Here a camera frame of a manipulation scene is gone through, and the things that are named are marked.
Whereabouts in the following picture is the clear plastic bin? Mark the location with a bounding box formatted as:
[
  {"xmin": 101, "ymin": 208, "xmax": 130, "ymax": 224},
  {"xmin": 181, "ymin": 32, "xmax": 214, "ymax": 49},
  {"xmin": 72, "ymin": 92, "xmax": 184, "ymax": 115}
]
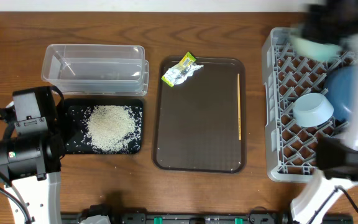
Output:
[{"xmin": 41, "ymin": 44, "xmax": 149, "ymax": 96}]

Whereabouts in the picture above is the wooden chopstick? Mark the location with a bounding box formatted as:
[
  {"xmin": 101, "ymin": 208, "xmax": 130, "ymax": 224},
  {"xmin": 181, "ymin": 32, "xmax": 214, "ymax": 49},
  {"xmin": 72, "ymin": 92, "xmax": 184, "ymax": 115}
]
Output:
[{"xmin": 237, "ymin": 73, "xmax": 242, "ymax": 141}]

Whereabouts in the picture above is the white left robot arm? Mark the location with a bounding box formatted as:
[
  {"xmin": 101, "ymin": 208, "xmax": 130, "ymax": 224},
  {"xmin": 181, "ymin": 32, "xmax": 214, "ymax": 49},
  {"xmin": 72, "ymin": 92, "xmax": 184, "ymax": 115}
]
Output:
[{"xmin": 0, "ymin": 86, "xmax": 65, "ymax": 223}]

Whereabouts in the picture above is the mint green bowl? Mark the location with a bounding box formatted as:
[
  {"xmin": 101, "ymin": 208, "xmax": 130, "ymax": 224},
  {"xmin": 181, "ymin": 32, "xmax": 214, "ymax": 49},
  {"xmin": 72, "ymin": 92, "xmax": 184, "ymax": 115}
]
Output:
[{"xmin": 290, "ymin": 34, "xmax": 341, "ymax": 62}]

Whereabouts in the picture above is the pile of rice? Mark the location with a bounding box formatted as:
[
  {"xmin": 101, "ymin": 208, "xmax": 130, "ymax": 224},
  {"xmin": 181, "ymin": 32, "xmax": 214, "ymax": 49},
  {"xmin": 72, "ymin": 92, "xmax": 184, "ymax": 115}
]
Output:
[{"xmin": 86, "ymin": 106, "xmax": 135, "ymax": 151}]

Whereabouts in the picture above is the black plastic tray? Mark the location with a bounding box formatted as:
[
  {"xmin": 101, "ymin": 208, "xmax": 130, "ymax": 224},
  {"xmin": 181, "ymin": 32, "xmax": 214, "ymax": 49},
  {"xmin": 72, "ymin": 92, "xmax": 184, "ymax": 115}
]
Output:
[{"xmin": 62, "ymin": 98, "xmax": 144, "ymax": 154}]

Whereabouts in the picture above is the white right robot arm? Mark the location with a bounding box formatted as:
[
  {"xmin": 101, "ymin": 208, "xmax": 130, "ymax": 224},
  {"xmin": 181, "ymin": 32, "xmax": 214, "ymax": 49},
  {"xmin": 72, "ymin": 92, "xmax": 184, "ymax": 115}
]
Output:
[{"xmin": 288, "ymin": 1, "xmax": 358, "ymax": 223}]

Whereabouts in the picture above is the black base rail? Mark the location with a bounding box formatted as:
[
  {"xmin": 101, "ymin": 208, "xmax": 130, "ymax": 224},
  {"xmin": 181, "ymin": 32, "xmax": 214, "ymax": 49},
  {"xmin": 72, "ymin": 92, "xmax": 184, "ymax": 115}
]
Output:
[{"xmin": 59, "ymin": 212, "xmax": 354, "ymax": 224}]

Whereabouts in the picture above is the brown serving tray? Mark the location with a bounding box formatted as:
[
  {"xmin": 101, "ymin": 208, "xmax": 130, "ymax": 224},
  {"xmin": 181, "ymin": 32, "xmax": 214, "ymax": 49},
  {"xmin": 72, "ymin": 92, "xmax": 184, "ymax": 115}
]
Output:
[{"xmin": 152, "ymin": 57, "xmax": 247, "ymax": 174}]

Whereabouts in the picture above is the light blue bowl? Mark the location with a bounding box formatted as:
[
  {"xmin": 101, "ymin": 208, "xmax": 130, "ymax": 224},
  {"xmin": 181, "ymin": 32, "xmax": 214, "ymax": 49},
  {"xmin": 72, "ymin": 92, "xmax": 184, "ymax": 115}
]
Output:
[{"xmin": 293, "ymin": 93, "xmax": 334, "ymax": 128}]

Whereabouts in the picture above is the grey dishwasher rack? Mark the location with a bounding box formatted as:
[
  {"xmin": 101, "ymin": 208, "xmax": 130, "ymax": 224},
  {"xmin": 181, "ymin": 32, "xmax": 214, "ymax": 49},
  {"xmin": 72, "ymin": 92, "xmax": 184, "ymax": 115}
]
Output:
[{"xmin": 262, "ymin": 27, "xmax": 356, "ymax": 182}]

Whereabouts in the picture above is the dark blue plate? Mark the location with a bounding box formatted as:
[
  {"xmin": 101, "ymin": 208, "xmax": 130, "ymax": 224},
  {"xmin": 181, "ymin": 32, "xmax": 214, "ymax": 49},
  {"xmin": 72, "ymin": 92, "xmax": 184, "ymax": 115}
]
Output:
[{"xmin": 324, "ymin": 65, "xmax": 356, "ymax": 123}]

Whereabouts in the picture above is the yellow wrapper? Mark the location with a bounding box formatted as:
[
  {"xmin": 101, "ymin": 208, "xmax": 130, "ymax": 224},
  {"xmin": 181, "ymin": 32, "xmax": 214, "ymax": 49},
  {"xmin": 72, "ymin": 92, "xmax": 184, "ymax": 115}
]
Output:
[{"xmin": 161, "ymin": 52, "xmax": 204, "ymax": 87}]

